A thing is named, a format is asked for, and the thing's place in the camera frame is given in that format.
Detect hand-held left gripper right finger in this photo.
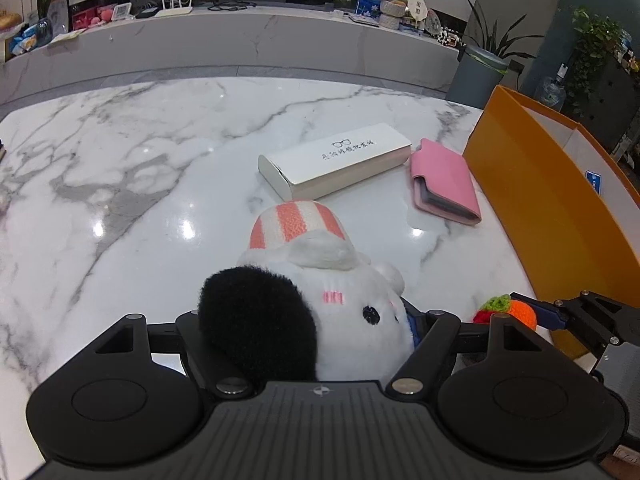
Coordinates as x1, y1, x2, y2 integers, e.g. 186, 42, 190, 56
385, 300, 553, 396

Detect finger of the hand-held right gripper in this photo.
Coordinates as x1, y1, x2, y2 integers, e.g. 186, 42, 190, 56
562, 321, 640, 356
509, 291, 631, 333

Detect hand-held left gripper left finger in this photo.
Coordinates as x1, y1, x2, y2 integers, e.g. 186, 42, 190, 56
117, 310, 251, 397

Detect orange crocheted fruit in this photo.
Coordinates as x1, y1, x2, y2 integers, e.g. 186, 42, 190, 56
473, 294, 538, 332

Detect white black plush dog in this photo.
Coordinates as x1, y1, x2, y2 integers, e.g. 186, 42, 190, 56
197, 199, 416, 382

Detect orange storage box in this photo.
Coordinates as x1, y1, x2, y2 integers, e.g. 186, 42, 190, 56
462, 85, 640, 361

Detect pink card wallet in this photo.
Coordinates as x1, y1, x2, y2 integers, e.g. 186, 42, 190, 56
410, 138, 482, 225

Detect white glasses case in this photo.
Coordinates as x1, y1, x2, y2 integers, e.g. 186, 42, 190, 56
257, 122, 412, 202

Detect large water bottle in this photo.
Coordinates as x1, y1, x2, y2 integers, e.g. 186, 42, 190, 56
534, 62, 568, 111

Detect black cabinet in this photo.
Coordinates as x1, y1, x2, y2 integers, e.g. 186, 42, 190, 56
575, 52, 640, 151

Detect grey plant pot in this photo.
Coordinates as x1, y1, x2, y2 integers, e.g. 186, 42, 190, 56
445, 45, 508, 110

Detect green vine plant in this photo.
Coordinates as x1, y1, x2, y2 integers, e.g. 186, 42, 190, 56
570, 6, 623, 111

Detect long-leaf potted plant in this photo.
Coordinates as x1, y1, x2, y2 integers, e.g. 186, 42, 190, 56
462, 0, 543, 61

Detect grey marble media counter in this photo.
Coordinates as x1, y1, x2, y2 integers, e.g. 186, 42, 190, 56
0, 7, 461, 111

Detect white router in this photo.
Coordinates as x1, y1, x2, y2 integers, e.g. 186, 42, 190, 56
154, 0, 198, 18

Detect pink toys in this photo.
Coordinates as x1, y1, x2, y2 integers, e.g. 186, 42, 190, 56
72, 5, 113, 28

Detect blue snack bags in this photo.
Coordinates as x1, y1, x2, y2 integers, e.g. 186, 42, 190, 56
10, 22, 53, 56

